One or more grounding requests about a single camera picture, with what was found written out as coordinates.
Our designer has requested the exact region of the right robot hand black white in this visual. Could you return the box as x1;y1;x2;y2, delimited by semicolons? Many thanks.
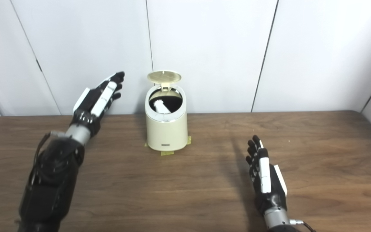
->
245;135;288;215

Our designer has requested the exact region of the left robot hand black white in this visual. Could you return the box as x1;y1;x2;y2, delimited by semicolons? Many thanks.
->
70;72;125;137

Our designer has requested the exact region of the small white plastic bottle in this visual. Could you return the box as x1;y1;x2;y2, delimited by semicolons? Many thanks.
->
149;99;172;114

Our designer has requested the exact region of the round cream bin lid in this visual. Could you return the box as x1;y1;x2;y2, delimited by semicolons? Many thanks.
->
147;70;182;88

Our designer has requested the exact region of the cream-colored bin body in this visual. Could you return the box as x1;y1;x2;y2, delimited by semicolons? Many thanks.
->
145;84;188;151

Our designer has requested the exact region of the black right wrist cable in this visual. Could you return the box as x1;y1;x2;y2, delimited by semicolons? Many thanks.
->
290;218;316;232

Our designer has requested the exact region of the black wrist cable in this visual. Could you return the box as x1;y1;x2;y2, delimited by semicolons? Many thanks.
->
33;130;68;168
290;218;316;232

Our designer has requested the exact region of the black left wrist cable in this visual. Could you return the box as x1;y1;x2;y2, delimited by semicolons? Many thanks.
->
33;130;68;168

